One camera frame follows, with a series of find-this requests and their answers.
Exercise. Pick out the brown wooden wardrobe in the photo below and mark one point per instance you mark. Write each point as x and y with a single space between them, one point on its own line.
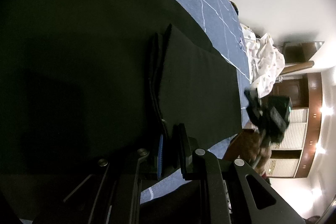
312 113

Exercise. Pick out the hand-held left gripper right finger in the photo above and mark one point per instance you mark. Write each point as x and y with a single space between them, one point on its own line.
183 150

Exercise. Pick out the wooden side cabinet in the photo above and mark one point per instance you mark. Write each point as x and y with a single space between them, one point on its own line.
299 56

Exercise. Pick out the person's right hand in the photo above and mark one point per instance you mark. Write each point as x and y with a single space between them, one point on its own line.
263 158

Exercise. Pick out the white dotted cloth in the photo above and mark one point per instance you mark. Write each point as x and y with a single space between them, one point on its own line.
265 64

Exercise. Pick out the black pants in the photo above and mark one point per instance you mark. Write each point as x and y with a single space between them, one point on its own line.
78 56

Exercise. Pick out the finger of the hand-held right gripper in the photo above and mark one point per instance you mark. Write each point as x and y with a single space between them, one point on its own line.
253 106

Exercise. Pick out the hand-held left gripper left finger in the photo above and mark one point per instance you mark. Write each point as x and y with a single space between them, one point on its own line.
160 158

